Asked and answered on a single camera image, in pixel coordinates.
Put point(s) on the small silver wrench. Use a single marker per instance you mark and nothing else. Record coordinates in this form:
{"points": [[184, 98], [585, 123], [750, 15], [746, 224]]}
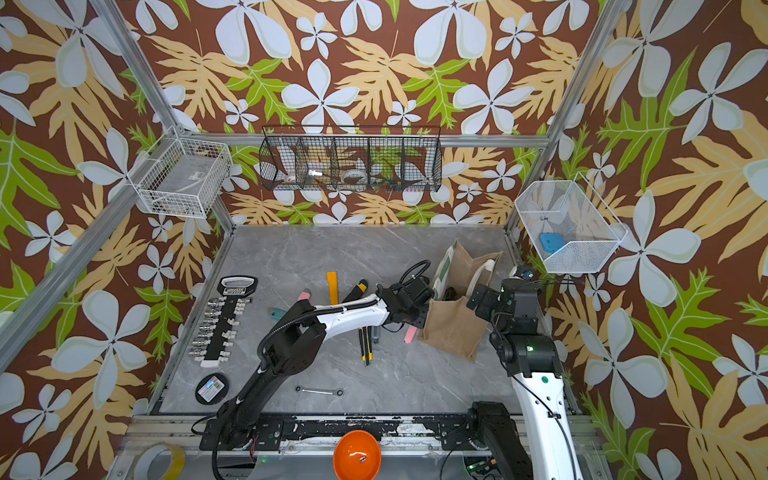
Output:
{"points": [[319, 391]]}

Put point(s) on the black socket set rail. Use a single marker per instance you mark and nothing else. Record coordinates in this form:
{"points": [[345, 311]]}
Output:
{"points": [[217, 329]]}

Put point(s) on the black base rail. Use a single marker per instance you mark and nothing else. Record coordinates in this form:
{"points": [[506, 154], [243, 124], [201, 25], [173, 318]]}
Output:
{"points": [[360, 429]]}

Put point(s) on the orange bowl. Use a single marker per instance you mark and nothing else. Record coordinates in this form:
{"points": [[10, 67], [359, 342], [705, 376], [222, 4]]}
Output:
{"points": [[357, 456]]}

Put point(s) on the yellow tape roll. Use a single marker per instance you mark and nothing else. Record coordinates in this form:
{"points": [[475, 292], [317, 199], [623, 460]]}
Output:
{"points": [[163, 461]]}

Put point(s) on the teal utility knife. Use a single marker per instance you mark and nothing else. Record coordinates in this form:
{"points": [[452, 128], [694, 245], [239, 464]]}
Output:
{"points": [[275, 313]]}

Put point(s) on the orange utility knife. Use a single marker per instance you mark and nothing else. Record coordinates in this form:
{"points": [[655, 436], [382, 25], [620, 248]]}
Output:
{"points": [[332, 280]]}

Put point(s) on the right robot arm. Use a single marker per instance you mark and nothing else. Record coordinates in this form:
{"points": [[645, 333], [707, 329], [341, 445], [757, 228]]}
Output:
{"points": [[530, 360]]}

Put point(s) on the white mesh basket right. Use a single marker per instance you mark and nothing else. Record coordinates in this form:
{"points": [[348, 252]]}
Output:
{"points": [[576, 210]]}

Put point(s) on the green burlap Christmas tote bag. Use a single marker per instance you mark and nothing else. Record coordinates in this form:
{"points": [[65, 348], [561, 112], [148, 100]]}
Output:
{"points": [[451, 326]]}

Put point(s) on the white wire basket left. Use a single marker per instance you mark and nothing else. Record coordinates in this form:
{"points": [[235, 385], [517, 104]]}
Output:
{"points": [[180, 175]]}

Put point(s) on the black wire basket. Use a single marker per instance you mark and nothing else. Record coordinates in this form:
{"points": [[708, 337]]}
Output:
{"points": [[350, 157]]}

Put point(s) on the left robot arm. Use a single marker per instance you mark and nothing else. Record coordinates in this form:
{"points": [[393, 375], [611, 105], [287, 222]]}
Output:
{"points": [[292, 345]]}

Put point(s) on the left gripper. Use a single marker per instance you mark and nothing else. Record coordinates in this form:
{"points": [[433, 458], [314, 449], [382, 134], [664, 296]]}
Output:
{"points": [[421, 321]]}

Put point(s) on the black yellow snap knife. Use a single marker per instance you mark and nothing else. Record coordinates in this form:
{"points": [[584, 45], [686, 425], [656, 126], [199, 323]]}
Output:
{"points": [[357, 292]]}

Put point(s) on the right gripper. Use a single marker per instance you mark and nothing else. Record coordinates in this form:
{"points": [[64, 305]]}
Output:
{"points": [[493, 298]]}

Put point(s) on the blue object in basket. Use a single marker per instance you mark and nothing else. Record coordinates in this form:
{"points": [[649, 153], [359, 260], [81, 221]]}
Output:
{"points": [[551, 242]]}

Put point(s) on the round black tape measure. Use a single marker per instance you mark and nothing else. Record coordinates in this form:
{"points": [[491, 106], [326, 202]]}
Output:
{"points": [[212, 389]]}

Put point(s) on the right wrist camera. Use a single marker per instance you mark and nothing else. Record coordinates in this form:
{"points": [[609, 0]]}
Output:
{"points": [[524, 272]]}

